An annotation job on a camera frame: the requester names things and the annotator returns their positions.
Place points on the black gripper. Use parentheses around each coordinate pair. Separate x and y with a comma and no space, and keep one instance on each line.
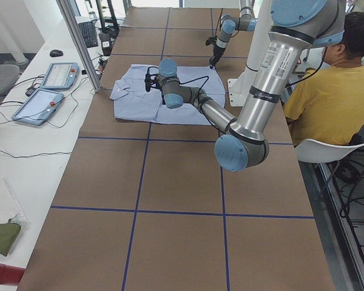
(164,96)
(216,53)

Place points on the blue striped button shirt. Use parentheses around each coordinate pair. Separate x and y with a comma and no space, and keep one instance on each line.
(132,102)

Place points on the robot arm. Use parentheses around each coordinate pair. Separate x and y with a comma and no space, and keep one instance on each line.
(295,27)
(233,27)

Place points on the black keyboard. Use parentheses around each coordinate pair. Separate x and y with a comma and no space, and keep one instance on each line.
(88,32)

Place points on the upper teach pendant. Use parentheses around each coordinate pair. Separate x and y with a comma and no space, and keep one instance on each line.
(60,76)

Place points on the teach pendant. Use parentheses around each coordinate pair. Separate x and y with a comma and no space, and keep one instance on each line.
(39,107)
(60,76)

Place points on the black computer mouse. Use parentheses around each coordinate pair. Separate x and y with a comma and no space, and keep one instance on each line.
(56,53)

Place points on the lower teach pendant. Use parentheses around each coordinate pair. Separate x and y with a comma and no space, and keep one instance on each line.
(39,107)

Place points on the person in yellow shirt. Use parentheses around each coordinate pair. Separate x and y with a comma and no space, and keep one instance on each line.
(328,106)

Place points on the white chair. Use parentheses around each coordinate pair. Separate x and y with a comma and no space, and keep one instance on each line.
(316,152)

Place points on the grey office chair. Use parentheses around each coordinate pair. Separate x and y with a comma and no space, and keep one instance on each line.
(9,75)

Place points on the green folded cloth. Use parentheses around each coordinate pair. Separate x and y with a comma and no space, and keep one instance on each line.
(8,234)

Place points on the red cylinder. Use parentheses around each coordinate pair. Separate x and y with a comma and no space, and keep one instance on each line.
(10,275)

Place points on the aluminium frame post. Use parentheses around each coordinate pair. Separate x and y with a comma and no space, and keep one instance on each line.
(72,25)

